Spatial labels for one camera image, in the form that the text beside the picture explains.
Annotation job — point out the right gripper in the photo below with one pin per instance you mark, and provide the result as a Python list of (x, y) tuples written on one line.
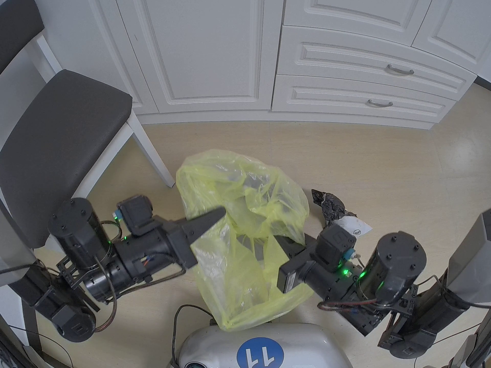
[(293, 276)]

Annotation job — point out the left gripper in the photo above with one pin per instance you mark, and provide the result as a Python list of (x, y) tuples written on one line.
[(153, 257)]

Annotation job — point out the black plastic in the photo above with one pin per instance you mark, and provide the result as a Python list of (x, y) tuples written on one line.
[(332, 205)]

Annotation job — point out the yellow-green plastic bag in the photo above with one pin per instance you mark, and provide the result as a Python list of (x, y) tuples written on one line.
[(230, 282)]

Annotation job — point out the white printed paper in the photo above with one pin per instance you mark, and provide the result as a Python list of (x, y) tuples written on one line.
[(359, 226)]

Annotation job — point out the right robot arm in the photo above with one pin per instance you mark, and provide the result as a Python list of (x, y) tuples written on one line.
[(395, 266)]

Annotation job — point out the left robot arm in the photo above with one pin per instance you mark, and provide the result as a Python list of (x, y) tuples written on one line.
[(76, 228)]

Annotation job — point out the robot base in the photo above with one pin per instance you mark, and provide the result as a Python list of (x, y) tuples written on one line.
[(307, 343)]

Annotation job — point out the white chair dark grey seat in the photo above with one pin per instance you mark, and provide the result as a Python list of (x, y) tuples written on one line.
[(57, 128)]

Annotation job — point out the white wardrobe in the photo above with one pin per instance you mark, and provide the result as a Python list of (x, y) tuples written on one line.
[(211, 33)]

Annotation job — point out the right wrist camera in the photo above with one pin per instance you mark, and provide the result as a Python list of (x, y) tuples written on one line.
[(335, 243)]

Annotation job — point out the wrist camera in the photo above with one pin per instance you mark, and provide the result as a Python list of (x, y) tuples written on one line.
[(335, 243), (134, 211)]

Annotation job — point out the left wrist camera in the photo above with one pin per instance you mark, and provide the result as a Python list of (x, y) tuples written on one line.
[(134, 211)]

